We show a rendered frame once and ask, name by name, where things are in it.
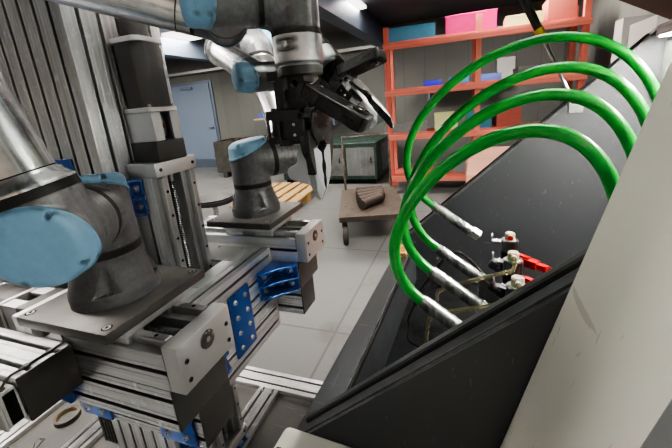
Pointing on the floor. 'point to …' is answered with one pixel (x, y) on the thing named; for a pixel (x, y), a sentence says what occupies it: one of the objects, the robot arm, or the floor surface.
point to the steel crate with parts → (224, 155)
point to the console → (613, 315)
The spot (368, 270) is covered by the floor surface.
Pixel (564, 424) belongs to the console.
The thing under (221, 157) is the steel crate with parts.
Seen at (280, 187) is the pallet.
